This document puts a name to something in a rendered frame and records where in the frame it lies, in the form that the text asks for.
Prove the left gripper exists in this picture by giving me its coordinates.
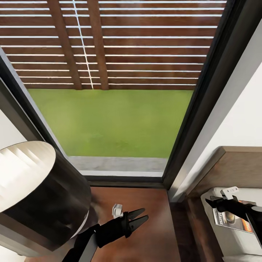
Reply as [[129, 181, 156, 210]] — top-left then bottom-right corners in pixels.
[[106, 208, 149, 242]]

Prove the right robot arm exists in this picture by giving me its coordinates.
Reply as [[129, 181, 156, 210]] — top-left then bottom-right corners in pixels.
[[205, 186, 262, 248]]

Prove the hardback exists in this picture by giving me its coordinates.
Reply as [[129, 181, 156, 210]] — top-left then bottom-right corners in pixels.
[[210, 196, 256, 234]]

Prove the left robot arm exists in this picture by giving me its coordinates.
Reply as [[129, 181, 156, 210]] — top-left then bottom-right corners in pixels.
[[62, 204, 149, 262]]

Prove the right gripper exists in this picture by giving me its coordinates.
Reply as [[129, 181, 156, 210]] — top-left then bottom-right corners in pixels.
[[205, 195, 240, 215]]

